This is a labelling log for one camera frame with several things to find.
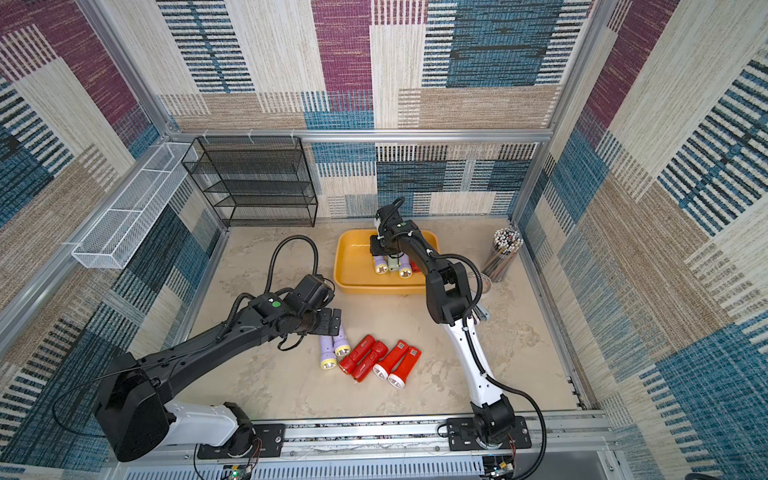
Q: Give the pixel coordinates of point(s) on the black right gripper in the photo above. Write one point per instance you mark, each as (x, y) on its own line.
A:
(379, 246)

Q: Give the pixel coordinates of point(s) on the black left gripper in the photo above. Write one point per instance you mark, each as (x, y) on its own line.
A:
(328, 328)

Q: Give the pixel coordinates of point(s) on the purple flashlight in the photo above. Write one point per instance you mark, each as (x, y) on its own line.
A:
(341, 344)
(405, 269)
(328, 359)
(380, 265)

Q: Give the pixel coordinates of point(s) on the yellow plastic storage tray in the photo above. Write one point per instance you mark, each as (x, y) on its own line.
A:
(358, 271)

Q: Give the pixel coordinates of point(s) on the pale green flashlight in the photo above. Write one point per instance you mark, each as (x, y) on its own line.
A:
(393, 263)

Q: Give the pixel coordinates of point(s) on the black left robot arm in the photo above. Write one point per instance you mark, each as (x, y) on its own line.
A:
(135, 404)

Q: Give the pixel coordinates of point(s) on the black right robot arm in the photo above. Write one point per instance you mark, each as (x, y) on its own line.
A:
(453, 289)

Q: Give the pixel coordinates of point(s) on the red flashlight white head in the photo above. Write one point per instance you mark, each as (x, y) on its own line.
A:
(384, 367)

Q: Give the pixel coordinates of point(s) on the clear tape roll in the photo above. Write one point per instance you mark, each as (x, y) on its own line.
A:
(486, 283)

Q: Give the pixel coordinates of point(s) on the cup of pencils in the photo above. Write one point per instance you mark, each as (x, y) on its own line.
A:
(505, 246)

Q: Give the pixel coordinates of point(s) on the black wire shelf rack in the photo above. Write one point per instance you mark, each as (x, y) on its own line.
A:
(254, 180)

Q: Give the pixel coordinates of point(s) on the white mesh wall basket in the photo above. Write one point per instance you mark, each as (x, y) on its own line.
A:
(119, 232)

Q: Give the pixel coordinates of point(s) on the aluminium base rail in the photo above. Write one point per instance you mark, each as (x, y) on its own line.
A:
(568, 445)

